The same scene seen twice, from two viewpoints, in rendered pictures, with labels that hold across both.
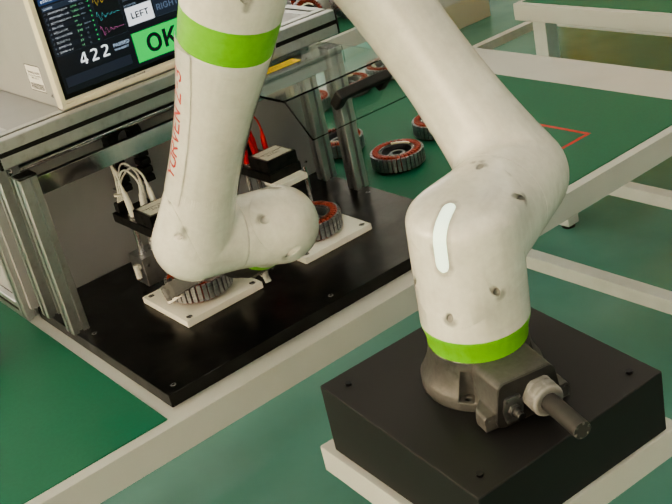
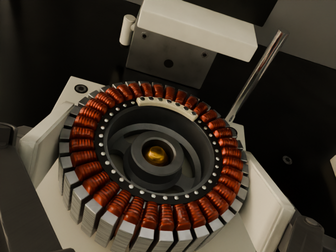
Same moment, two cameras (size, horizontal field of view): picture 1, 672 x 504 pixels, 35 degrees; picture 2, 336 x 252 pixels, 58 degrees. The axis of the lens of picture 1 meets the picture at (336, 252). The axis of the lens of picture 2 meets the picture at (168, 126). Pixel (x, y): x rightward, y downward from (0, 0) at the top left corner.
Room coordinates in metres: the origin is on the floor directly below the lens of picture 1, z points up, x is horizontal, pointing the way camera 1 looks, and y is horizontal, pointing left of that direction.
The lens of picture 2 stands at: (1.51, 0.19, 0.95)
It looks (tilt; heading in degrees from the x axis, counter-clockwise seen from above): 45 degrees down; 22
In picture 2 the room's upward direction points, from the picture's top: 23 degrees clockwise
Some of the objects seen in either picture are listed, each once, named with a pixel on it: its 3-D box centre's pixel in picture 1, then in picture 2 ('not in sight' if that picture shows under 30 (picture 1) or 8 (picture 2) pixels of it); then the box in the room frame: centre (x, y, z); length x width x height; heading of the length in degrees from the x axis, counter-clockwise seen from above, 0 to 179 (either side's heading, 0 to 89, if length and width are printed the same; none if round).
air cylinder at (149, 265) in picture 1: (156, 260); (173, 41); (1.74, 0.31, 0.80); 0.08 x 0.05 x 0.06; 123
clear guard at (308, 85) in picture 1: (307, 85); not in sight; (1.79, -0.02, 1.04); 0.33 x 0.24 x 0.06; 33
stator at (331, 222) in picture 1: (310, 221); not in sight; (1.75, 0.03, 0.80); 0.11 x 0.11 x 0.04
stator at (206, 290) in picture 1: (198, 279); (155, 159); (1.62, 0.23, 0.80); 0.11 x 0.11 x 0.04
